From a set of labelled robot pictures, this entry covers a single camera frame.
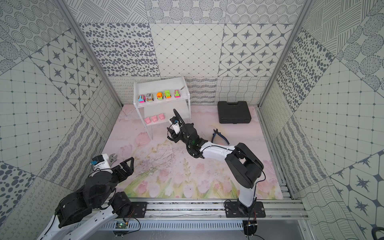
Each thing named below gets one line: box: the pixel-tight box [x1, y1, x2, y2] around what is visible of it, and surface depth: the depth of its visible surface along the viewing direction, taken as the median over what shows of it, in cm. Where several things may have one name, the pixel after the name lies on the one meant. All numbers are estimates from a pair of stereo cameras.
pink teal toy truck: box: [138, 94, 146, 104], surface depth 77 cm
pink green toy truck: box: [174, 89, 181, 98], surface depth 79 cm
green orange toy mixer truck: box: [156, 92, 164, 100], surface depth 78 cm
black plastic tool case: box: [217, 101, 252, 124], surface depth 116 cm
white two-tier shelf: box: [133, 76, 191, 141], surface depth 83 cm
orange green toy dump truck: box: [164, 89, 172, 99], surface depth 80 cm
